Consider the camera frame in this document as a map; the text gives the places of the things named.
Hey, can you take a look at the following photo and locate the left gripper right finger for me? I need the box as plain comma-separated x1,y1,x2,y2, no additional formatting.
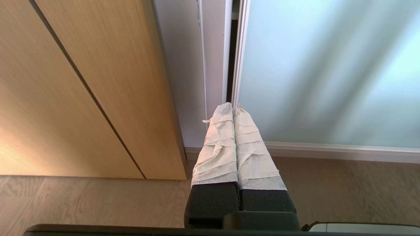
232,106,297,214

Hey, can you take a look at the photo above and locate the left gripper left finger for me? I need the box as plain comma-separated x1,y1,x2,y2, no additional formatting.
184,102,242,229

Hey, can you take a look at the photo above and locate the frosted glass sliding wardrobe door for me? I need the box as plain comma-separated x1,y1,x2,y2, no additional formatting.
231,0,420,164

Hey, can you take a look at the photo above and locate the light wooden cabinet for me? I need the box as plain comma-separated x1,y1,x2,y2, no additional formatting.
0,0,188,180

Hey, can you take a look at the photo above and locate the white wardrobe frame post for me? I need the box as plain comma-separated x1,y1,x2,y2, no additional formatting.
196,0,233,121

